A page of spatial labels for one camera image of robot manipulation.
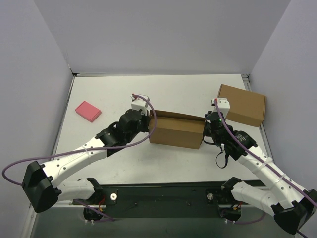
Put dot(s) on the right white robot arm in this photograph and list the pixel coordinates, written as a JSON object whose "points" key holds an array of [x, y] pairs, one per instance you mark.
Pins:
{"points": [[290, 204]]}

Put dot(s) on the small pink box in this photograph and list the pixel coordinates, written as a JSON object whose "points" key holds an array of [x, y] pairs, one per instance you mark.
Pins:
{"points": [[88, 111]]}

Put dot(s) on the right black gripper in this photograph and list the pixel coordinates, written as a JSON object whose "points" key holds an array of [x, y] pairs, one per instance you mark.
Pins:
{"points": [[206, 130]]}

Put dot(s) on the brown cardboard box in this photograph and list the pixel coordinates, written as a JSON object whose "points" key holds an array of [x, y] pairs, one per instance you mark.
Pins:
{"points": [[245, 107], [175, 129]]}

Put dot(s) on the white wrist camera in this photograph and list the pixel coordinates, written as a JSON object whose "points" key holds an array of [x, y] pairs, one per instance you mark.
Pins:
{"points": [[139, 104], [223, 105]]}

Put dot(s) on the aluminium frame rail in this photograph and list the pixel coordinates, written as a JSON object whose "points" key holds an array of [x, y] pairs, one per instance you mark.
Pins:
{"points": [[44, 205]]}

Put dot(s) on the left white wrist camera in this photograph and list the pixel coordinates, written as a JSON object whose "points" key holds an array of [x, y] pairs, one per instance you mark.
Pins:
{"points": [[139, 104]]}

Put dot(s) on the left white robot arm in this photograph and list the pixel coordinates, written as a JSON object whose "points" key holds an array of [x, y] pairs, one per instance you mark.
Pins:
{"points": [[45, 184]]}

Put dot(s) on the folded brown cardboard box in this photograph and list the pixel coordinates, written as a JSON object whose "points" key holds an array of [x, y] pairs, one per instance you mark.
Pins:
{"points": [[245, 107]]}

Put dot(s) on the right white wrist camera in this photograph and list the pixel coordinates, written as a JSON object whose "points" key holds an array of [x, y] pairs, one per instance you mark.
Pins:
{"points": [[223, 105]]}

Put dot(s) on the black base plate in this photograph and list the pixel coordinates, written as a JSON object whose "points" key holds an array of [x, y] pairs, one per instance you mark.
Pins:
{"points": [[165, 200]]}

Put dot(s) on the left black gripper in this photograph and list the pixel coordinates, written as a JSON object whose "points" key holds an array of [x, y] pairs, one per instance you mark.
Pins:
{"points": [[145, 121]]}

